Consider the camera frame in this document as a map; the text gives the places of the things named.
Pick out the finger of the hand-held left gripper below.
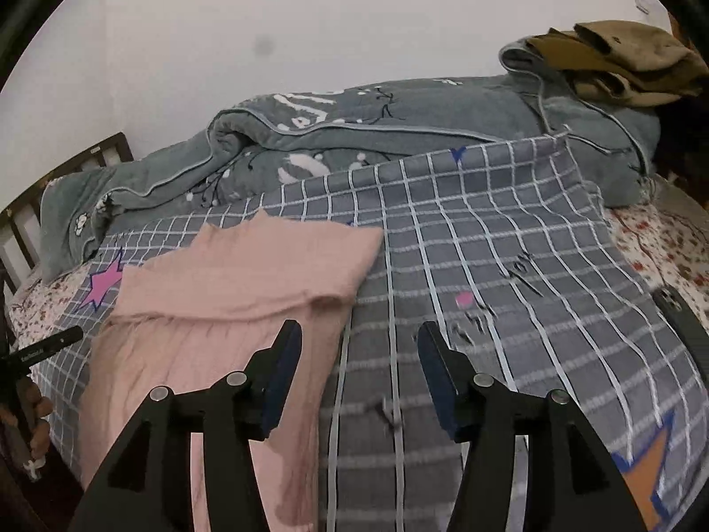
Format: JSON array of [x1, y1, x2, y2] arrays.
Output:
[[0, 325, 85, 382]]

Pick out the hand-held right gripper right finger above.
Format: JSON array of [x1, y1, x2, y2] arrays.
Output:
[[415, 320, 649, 532]]

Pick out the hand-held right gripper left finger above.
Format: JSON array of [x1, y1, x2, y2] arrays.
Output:
[[69, 318, 304, 532]]

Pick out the pink knitted garment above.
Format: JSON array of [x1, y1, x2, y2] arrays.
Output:
[[78, 211, 386, 530]]

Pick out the brown clothes pile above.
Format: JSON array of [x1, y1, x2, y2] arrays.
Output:
[[523, 19, 709, 109]]

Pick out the person's left hand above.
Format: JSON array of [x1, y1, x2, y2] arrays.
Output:
[[22, 381, 55, 456]]

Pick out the grey checked blanket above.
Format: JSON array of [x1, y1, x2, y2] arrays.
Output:
[[41, 136, 707, 532]]

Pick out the dark wooden headboard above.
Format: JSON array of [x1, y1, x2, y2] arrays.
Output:
[[0, 132, 135, 356]]

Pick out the floral bed sheet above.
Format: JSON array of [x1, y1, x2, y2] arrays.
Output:
[[8, 199, 709, 356]]

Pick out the grey-green printed quilt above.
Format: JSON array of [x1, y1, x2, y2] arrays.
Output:
[[39, 41, 662, 283]]

